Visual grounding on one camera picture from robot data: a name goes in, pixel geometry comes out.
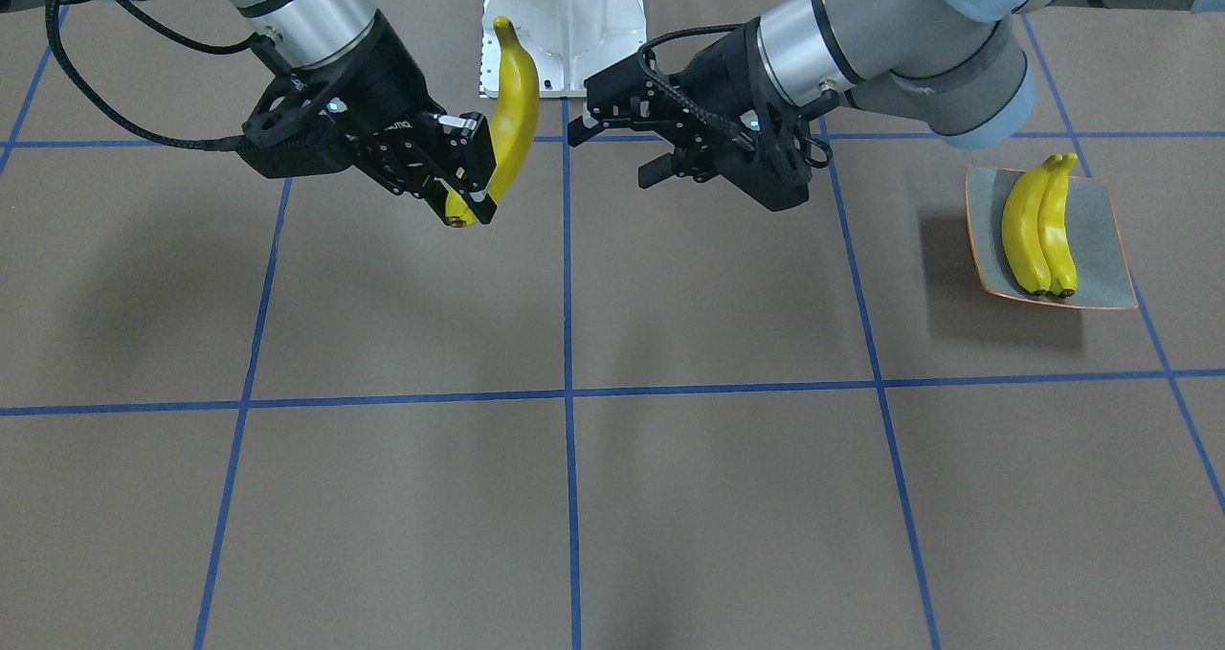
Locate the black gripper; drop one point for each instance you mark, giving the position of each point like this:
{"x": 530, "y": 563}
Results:
{"x": 387, "y": 78}

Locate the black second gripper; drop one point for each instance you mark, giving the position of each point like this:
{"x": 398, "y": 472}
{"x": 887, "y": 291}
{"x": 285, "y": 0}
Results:
{"x": 720, "y": 74}

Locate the yellow banana basket top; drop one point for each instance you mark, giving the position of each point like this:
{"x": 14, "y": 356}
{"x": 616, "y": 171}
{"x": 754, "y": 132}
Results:
{"x": 517, "y": 112}

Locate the yellow banana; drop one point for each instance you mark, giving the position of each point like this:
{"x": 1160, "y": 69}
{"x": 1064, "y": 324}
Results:
{"x": 1019, "y": 229}
{"x": 1052, "y": 227}

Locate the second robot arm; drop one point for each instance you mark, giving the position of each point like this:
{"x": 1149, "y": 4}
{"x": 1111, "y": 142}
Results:
{"x": 952, "y": 64}

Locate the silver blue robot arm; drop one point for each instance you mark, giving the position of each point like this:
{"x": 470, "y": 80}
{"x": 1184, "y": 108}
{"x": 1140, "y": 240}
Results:
{"x": 284, "y": 35}

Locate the grey square plate orange rim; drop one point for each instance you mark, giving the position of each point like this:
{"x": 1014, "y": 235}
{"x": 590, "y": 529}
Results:
{"x": 1094, "y": 240}

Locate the white pillar with base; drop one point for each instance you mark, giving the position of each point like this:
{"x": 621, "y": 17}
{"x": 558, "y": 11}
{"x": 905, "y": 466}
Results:
{"x": 570, "y": 40}

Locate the brown paper table cover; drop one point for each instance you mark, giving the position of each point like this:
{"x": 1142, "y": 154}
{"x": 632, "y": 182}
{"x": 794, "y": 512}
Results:
{"x": 242, "y": 414}

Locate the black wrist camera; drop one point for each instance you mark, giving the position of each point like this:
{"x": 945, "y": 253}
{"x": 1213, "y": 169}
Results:
{"x": 288, "y": 134}
{"x": 622, "y": 96}

